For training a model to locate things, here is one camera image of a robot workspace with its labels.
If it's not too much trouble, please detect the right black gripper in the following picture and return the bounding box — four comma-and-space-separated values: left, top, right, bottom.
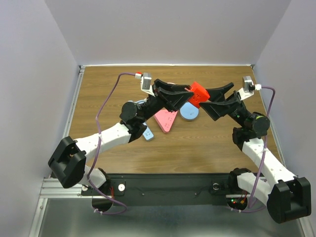
199, 82, 250, 128

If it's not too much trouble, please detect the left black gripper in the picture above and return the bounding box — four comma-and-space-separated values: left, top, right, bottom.
139, 79, 194, 124

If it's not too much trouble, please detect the red cube socket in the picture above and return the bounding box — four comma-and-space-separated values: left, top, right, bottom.
188, 81, 210, 109

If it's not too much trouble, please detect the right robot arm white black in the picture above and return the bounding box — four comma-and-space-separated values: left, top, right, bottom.
199, 81, 312, 224

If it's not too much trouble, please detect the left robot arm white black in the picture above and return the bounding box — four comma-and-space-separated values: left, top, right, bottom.
48, 79, 194, 195

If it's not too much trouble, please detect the pink triangular power strip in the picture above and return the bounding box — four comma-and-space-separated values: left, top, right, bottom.
154, 109, 178, 134

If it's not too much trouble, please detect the blue round socket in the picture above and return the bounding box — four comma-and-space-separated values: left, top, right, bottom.
180, 102, 199, 121

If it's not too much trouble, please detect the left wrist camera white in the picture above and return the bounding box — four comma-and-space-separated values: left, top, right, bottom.
140, 73, 153, 95

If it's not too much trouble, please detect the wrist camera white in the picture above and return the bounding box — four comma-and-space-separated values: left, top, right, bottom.
237, 76, 262, 101
140, 73, 153, 95

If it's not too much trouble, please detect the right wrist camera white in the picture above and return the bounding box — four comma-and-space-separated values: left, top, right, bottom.
237, 76, 262, 101

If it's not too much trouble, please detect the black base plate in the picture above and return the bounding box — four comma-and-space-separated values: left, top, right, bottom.
81, 173, 250, 207

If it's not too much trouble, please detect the aluminium frame rail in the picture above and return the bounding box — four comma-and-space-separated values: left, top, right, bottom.
61, 65, 85, 139

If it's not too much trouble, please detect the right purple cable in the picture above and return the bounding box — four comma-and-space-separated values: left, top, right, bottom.
231, 85, 275, 213

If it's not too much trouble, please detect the purple cable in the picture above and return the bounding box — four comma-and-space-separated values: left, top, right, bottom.
87, 72, 136, 216
231, 85, 275, 213

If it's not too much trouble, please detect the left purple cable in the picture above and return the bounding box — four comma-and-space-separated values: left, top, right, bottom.
87, 72, 136, 216

